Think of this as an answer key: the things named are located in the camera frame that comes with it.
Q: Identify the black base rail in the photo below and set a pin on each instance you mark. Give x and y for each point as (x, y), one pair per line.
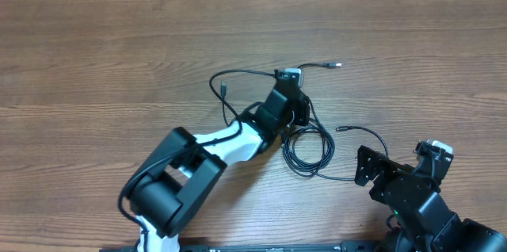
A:
(346, 246)

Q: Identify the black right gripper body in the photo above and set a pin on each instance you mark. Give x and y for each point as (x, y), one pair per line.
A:
(436, 188)

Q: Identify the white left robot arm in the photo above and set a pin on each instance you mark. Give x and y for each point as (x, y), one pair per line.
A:
(169, 188)

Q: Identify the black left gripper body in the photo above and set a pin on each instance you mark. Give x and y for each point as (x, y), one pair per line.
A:
(300, 115)

